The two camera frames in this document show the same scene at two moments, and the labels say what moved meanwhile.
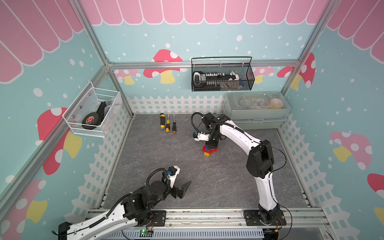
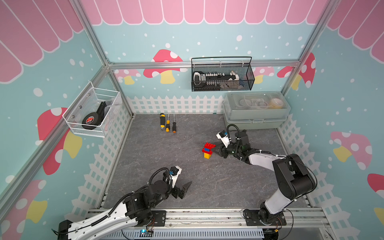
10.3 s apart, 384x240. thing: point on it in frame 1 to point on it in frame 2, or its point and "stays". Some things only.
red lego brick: (203, 149) stays
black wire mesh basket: (221, 73) stays
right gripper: (213, 145) to (222, 149)
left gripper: (182, 192) stays
